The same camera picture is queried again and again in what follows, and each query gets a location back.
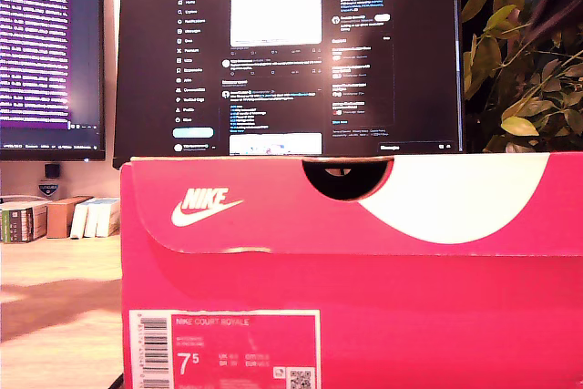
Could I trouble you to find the red shoebox base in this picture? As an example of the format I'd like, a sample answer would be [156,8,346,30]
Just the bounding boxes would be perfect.
[120,165,583,389]

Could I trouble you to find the wide black computer monitor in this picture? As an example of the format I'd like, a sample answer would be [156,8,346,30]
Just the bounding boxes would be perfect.
[112,0,468,169]

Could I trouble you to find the red shoebox lid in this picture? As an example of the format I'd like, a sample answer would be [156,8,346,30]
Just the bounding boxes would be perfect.
[120,151,583,257]

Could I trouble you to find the monitor with purple terminal text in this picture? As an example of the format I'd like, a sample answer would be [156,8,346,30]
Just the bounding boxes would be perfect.
[0,0,107,162]

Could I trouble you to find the green leafy houseplant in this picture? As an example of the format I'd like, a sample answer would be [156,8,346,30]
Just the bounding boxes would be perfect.
[460,0,583,154]

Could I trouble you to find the dark green printed box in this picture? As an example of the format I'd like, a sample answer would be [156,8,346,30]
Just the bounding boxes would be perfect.
[0,200,48,243]

